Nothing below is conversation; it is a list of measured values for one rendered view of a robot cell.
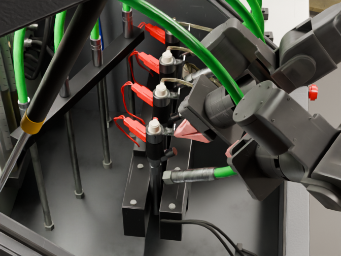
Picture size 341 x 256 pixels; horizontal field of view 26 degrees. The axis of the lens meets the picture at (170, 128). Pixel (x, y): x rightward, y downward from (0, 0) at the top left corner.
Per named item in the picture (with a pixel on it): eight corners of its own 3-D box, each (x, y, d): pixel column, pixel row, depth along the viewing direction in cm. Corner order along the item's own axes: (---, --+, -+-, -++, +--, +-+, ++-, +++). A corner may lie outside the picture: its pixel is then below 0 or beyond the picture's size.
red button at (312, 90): (315, 109, 165) (318, 92, 161) (297, 107, 165) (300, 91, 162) (314, 93, 169) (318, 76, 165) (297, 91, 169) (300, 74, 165)
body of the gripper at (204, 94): (193, 76, 108) (227, 56, 103) (240, 121, 111) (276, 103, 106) (178, 107, 104) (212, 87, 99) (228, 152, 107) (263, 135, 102)
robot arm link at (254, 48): (321, 71, 93) (318, 46, 101) (262, 4, 90) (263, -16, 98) (249, 125, 98) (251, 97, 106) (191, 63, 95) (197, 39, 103)
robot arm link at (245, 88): (282, 107, 97) (295, 81, 101) (248, 71, 95) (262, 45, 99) (246, 125, 102) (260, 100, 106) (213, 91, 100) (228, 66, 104)
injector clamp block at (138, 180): (181, 264, 131) (182, 212, 120) (125, 258, 132) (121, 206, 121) (199, 125, 154) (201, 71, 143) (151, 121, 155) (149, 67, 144)
